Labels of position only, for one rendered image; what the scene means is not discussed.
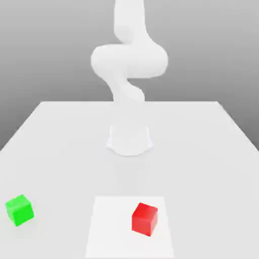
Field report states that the small green cube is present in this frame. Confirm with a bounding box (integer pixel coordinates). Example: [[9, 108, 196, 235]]
[[5, 194, 35, 227]]

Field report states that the small red cube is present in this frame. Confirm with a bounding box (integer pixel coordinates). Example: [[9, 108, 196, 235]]
[[131, 202, 159, 237]]

